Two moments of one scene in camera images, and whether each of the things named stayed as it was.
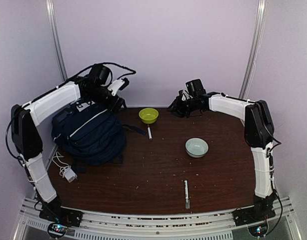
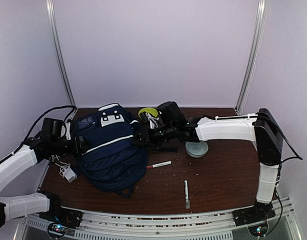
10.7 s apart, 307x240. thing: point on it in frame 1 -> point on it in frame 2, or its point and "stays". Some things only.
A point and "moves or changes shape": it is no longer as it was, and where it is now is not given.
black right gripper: x=181 y=105 -> x=144 y=136
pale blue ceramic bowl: x=196 y=147 stays
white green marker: x=187 y=202 stays
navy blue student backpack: x=86 y=139 moves or changes shape
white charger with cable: x=66 y=171 stays
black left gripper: x=117 y=103 -> x=77 y=145
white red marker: x=149 y=132 moves or changes shape
